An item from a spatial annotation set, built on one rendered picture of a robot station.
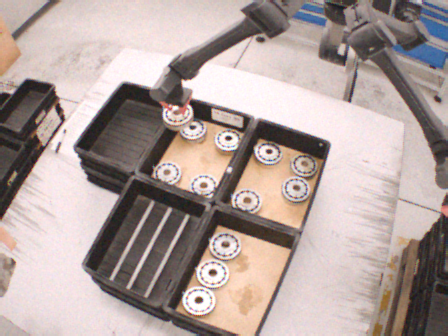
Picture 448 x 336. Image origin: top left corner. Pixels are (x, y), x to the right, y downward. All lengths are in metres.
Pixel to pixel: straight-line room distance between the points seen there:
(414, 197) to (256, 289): 1.65
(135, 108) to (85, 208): 0.48
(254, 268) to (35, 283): 0.86
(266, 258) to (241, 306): 0.19
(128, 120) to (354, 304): 1.17
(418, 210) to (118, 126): 1.90
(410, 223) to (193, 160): 1.55
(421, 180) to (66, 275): 2.28
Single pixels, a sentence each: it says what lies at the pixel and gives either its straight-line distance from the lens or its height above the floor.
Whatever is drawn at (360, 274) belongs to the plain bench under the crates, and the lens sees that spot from 1.57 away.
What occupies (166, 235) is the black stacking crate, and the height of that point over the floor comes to 0.83.
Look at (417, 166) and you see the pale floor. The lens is 2.92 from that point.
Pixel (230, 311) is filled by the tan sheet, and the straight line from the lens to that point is 1.31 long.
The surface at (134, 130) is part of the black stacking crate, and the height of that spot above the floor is 0.83.
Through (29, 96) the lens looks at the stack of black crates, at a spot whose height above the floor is 0.49.
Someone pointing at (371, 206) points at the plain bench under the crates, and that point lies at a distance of 1.72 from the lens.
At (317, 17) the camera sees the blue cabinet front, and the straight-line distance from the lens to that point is 3.23.
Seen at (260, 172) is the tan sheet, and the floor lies 0.83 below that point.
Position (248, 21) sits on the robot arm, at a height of 1.54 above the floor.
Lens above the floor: 2.09
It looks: 54 degrees down
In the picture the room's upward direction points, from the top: straight up
